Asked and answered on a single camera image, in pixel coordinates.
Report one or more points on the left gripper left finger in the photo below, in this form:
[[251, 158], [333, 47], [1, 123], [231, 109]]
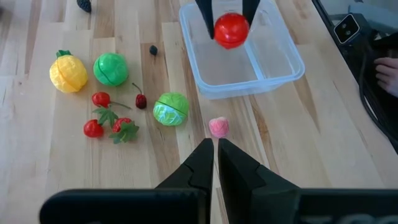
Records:
[[199, 168]]

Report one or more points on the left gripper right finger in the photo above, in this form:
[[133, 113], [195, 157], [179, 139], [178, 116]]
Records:
[[248, 186]]

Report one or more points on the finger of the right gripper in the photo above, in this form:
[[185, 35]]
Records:
[[250, 11], [206, 15]]

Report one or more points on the large red tomato toy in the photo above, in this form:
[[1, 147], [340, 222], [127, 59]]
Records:
[[231, 31]]

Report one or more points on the pink peach toy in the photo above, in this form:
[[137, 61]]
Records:
[[219, 127]]

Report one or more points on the clear plastic tupperware container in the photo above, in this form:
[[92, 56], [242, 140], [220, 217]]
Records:
[[217, 71]]

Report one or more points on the dark red cherry toy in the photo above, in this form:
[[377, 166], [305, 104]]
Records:
[[140, 101]]

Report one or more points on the plain green apple toy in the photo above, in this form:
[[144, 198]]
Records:
[[110, 69]]

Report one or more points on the small red round fruit toy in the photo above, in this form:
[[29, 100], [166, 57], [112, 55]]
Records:
[[93, 128]]

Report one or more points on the bright red cherry toy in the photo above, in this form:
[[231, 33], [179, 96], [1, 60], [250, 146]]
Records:
[[101, 99]]

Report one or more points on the dark blackberry toy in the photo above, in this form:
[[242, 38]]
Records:
[[84, 4]]

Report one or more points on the dark blueberry toy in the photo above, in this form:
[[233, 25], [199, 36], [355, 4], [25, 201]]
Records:
[[153, 50]]

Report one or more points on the green toy leaf sprig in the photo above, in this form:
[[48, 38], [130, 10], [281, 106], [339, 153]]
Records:
[[105, 115]]

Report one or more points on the person's hand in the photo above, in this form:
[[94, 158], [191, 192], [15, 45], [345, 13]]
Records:
[[387, 76]]

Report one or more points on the silver faced depth camera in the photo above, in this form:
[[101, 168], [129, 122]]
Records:
[[346, 28]]

